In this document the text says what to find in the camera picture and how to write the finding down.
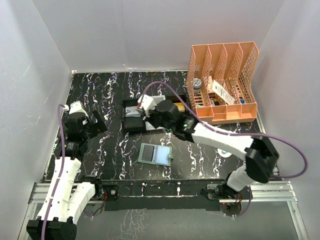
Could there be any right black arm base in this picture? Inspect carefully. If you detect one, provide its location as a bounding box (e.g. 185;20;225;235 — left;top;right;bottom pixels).
200;183;252;203

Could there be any aluminium frame rail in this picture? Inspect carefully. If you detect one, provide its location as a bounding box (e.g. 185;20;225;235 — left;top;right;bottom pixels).
20;179;308;240

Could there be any white middle tray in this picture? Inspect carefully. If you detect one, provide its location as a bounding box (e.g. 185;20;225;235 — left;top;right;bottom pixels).
142;95;166;131

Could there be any right black tray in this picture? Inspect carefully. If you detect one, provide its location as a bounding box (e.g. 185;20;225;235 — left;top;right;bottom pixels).
165;94;192;115

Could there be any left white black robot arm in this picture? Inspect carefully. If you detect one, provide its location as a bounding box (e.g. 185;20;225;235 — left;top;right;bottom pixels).
26;101;107;240

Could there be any orange file organizer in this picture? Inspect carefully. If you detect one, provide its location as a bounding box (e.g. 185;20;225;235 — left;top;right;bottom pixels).
186;41;259;125

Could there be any gold credit card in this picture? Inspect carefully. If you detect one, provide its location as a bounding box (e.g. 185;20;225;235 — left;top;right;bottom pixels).
174;102;186;113

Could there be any left black tray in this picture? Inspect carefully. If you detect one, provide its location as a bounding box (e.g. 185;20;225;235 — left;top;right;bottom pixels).
122;98;146;134

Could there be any round blue tape roll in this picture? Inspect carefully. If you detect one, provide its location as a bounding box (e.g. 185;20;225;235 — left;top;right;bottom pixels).
217;148;232;158

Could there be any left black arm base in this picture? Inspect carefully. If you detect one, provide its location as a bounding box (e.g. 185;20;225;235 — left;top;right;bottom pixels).
90;184;119;202

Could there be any white paper packet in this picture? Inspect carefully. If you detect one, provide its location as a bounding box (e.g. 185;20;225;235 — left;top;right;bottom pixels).
212;80;235;105

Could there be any small round jar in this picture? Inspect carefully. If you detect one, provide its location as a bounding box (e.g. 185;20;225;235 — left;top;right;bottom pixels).
193;78;202;94

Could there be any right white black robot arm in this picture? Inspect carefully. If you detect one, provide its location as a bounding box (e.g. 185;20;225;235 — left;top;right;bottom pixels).
139;98;279;199

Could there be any green card holder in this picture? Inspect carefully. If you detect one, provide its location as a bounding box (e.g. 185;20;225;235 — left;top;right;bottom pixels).
138;143;174;167

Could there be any black tray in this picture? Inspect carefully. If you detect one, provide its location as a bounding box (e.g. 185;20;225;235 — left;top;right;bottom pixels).
122;98;146;134
165;94;192;115

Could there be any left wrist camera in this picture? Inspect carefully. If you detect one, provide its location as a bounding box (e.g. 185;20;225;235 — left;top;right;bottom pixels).
68;100;88;118

